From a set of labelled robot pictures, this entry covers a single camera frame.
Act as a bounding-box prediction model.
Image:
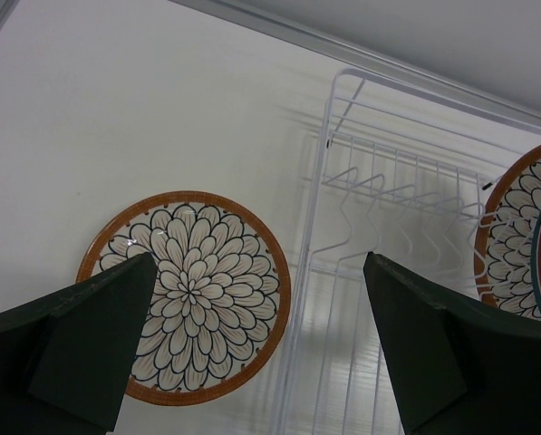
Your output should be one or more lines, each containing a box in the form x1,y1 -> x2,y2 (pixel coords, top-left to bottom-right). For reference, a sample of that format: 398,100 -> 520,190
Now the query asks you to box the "floral orange-rim plate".
77,190 -> 292,406
474,145 -> 541,321

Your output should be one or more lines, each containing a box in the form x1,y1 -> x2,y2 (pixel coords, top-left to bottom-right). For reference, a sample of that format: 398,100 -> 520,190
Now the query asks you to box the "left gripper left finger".
0,253 -> 157,434

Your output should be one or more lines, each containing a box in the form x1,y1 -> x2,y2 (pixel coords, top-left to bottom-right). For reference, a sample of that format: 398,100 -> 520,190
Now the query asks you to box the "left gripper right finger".
363,252 -> 541,434

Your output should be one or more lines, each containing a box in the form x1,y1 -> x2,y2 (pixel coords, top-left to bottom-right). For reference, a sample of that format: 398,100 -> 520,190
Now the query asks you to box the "white wire dish rack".
269,68 -> 541,434

